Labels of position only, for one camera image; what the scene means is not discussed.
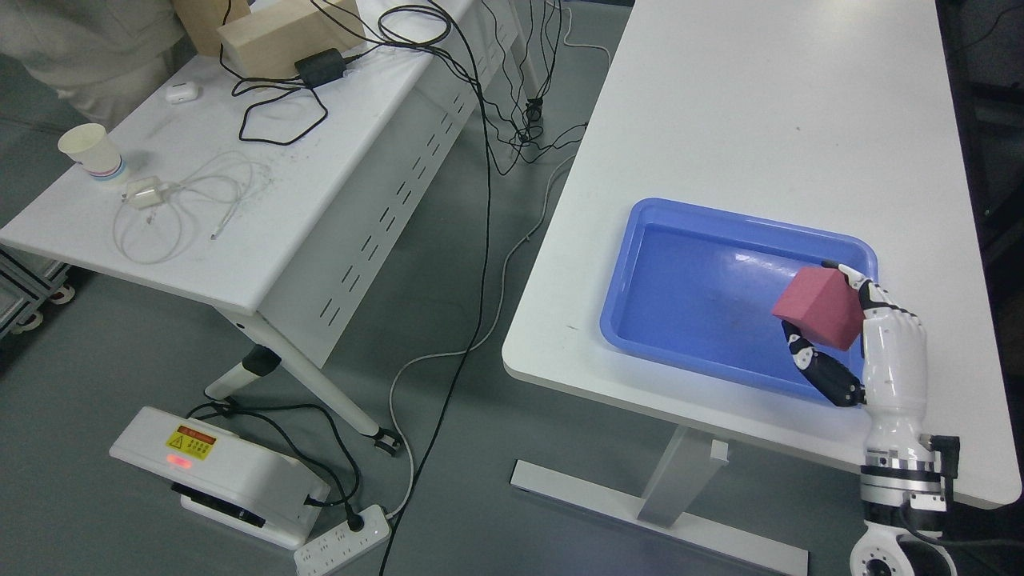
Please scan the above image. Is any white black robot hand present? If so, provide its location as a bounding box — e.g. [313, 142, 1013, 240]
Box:
[780, 260, 935, 463]

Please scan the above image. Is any pink foam block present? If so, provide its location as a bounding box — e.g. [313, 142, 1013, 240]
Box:
[771, 266, 863, 351]

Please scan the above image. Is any blue plastic tray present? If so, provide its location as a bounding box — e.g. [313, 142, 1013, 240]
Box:
[599, 198, 878, 404]

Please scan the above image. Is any white standing desk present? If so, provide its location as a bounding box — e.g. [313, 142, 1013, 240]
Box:
[502, 0, 1022, 576]

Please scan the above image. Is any white power strip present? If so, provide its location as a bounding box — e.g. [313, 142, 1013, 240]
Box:
[294, 506, 391, 575]

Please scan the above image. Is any white folding table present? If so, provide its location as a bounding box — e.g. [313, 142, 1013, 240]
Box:
[2, 1, 522, 452]

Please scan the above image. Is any black power adapter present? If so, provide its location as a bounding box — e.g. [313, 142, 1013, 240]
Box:
[294, 47, 348, 89]

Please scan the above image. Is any white power supply unit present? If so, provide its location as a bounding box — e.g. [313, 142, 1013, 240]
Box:
[109, 407, 330, 550]

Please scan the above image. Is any cardboard box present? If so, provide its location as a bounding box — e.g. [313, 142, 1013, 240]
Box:
[217, 1, 362, 79]

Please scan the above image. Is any white earbuds case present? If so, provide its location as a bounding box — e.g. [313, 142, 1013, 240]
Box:
[165, 82, 202, 105]

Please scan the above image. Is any paper cup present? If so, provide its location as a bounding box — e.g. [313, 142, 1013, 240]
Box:
[56, 122, 129, 186]

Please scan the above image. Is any person in beige clothes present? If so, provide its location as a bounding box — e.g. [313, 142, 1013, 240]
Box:
[1, 1, 186, 131]

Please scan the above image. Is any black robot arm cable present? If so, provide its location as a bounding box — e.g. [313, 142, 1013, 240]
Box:
[896, 512, 1024, 576]

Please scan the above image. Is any black floor cable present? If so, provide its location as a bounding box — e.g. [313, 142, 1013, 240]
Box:
[376, 0, 593, 576]

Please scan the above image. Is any white charger with cable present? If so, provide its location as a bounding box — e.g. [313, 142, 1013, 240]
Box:
[110, 152, 271, 266]

